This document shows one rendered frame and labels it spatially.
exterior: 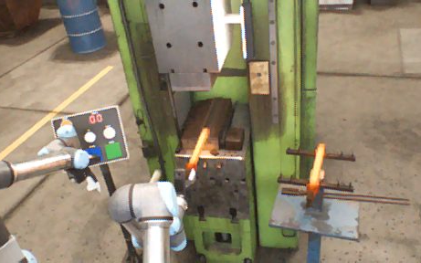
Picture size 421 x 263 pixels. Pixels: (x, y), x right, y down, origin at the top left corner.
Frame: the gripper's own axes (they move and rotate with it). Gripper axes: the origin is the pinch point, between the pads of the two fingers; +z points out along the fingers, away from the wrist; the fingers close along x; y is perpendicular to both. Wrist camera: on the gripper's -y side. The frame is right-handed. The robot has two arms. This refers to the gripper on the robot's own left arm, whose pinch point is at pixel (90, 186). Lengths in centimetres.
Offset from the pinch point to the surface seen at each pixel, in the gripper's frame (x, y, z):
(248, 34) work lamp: 52, -71, -57
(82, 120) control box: -17.6, -18.3, -23.4
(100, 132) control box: -9.5, -20.9, -16.2
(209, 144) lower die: 35, -53, -1
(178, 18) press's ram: 29, -51, -69
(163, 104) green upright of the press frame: 4, -56, -17
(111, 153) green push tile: -2.6, -18.8, -6.4
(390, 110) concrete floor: 80, -282, 94
